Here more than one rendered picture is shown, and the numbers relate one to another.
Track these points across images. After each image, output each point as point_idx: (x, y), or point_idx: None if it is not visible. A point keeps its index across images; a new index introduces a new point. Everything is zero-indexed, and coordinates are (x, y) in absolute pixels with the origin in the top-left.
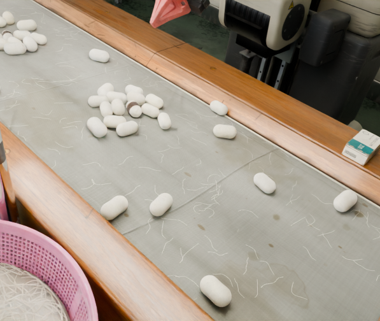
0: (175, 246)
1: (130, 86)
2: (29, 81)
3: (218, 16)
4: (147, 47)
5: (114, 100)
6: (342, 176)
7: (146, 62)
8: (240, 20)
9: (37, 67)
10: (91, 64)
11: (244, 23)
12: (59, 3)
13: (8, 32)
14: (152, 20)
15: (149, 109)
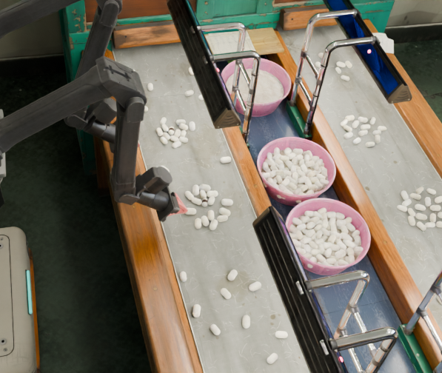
0: (192, 85)
1: (165, 139)
2: (206, 165)
3: None
4: (136, 162)
5: (178, 133)
6: None
7: (141, 160)
8: None
9: (198, 175)
10: (169, 171)
11: None
12: (158, 232)
13: (204, 199)
14: (138, 143)
15: (166, 125)
